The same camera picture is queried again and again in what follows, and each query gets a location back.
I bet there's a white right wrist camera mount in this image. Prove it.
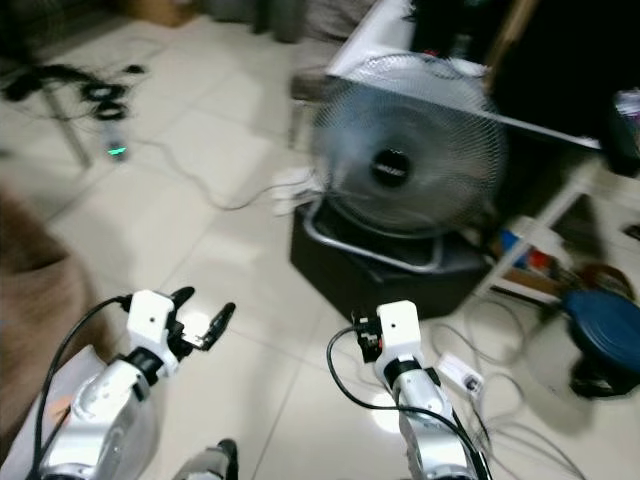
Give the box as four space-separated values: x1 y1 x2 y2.
375 300 422 364

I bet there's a blue round stool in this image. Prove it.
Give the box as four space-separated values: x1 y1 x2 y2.
560 288 640 401

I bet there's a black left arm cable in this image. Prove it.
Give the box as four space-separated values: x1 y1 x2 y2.
35 295 131 480

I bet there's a thin floor cable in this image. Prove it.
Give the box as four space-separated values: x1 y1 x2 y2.
128 138 281 211

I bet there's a wooden pole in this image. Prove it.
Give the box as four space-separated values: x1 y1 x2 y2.
485 0 541 71

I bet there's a round metal floor fan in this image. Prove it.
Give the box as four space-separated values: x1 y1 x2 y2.
303 52 511 274

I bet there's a silver left robot leg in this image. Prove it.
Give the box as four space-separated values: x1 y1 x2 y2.
185 438 241 480

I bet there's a grey device with green light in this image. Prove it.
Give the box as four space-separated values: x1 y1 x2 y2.
102 120 131 161

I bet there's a brown plush sofa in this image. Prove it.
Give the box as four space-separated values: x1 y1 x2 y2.
0 185 96 461

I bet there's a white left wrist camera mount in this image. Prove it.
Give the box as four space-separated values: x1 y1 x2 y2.
127 290 182 366

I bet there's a white power strip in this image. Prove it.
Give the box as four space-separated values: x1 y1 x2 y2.
272 165 321 213

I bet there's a brown cardboard box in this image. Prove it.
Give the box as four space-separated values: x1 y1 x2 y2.
120 0 201 26

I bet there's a black cable pile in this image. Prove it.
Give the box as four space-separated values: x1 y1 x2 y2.
5 62 146 109

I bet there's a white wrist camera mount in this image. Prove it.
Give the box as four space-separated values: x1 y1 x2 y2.
375 300 422 364
127 290 182 366

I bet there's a black box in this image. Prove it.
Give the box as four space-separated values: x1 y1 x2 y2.
290 205 491 321

